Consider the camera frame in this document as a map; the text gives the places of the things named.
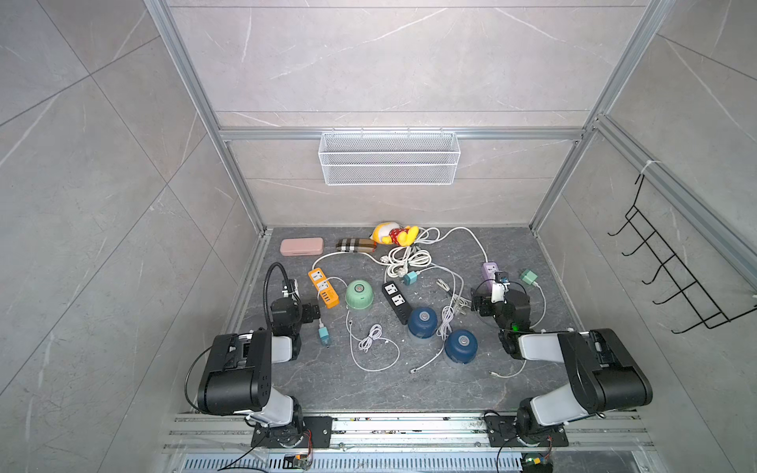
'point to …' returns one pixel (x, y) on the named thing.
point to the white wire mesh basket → (383, 159)
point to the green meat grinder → (359, 295)
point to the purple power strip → (488, 270)
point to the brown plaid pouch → (353, 244)
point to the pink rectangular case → (299, 246)
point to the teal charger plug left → (324, 336)
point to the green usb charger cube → (528, 276)
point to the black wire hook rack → (712, 316)
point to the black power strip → (397, 302)
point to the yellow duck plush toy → (392, 233)
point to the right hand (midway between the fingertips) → (490, 287)
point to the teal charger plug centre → (410, 278)
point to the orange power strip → (324, 288)
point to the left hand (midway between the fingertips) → (302, 294)
